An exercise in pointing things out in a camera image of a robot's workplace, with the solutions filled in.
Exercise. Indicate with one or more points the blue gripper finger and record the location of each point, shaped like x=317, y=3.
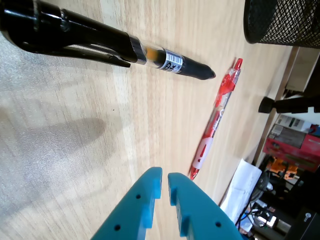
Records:
x=130, y=212
x=205, y=215

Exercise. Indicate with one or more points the red retractable pen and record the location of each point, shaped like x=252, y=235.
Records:
x=220, y=112

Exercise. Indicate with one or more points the black retractable pen chrome tip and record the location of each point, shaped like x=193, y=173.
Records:
x=100, y=32

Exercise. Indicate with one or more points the black mesh pen holder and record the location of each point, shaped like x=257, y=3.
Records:
x=282, y=22

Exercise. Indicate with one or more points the white paper sheet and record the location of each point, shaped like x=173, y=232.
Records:
x=240, y=190

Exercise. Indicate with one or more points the black box with logo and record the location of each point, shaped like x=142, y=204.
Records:
x=305, y=225

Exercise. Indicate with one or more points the red cardboard box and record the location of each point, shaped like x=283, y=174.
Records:
x=307, y=147

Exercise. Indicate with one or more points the small white carton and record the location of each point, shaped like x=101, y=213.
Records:
x=295, y=122

